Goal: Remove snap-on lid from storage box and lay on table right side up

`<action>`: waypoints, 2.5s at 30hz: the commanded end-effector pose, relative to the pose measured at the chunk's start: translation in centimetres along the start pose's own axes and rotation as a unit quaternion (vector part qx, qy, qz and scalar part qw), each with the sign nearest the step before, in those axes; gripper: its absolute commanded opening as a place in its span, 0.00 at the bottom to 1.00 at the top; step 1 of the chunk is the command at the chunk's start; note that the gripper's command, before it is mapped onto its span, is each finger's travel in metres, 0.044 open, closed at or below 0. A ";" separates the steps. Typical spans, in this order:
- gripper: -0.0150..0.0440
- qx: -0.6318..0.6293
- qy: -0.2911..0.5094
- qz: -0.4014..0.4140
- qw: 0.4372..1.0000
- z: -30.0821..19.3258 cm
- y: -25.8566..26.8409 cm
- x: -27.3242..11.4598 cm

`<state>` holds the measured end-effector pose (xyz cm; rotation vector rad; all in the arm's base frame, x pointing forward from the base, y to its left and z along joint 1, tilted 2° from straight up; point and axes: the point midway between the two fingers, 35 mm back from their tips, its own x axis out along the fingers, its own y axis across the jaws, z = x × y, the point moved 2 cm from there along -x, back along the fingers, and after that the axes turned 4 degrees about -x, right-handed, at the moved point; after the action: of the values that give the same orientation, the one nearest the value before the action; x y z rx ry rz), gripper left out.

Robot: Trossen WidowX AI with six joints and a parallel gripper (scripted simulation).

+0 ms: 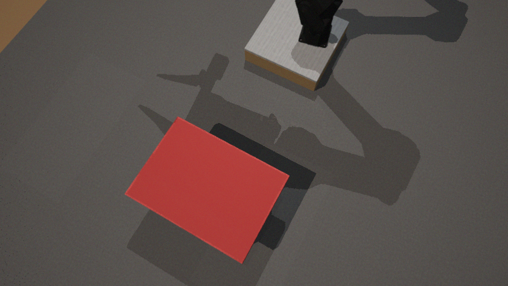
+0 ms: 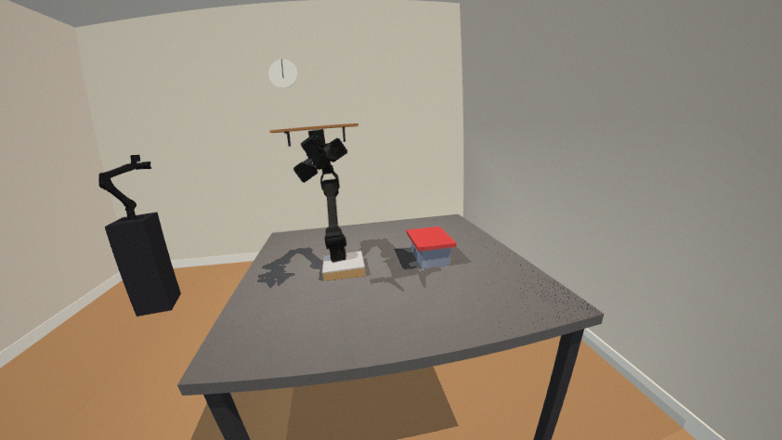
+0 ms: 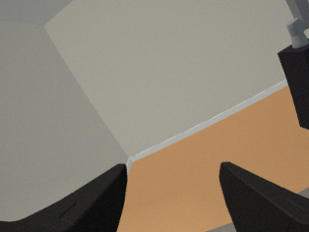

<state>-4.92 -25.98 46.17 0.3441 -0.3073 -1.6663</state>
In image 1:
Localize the red rectangular lid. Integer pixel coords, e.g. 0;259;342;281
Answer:
125;117;289;264

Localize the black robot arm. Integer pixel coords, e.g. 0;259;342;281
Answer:
295;0;343;48

